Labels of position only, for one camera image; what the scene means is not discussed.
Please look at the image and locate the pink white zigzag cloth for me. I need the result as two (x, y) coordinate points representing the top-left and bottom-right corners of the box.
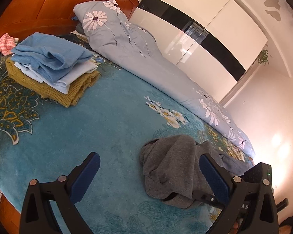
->
(0, 33), (19, 56)

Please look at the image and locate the orange wooden headboard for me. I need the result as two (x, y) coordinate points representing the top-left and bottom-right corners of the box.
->
(0, 0), (138, 40)

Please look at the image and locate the blue floral bed blanket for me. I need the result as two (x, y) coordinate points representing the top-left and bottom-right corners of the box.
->
(0, 53), (254, 233)

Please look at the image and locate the folded light blue garment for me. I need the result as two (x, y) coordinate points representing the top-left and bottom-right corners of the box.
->
(13, 60), (98, 95)

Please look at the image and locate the light blue daisy duvet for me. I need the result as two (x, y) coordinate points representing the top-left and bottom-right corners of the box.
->
(73, 0), (255, 157)

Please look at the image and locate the grey sweatshirt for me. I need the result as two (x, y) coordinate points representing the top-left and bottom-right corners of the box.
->
(140, 135), (252, 209)

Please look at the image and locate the green hanging plant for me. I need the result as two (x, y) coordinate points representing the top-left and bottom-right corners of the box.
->
(257, 49), (270, 66)

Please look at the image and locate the white black sliding wardrobe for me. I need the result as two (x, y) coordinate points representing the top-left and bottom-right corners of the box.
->
(131, 0), (267, 101)

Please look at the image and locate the folded mustard knit sweater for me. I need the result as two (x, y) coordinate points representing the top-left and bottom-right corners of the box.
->
(6, 58), (100, 108)

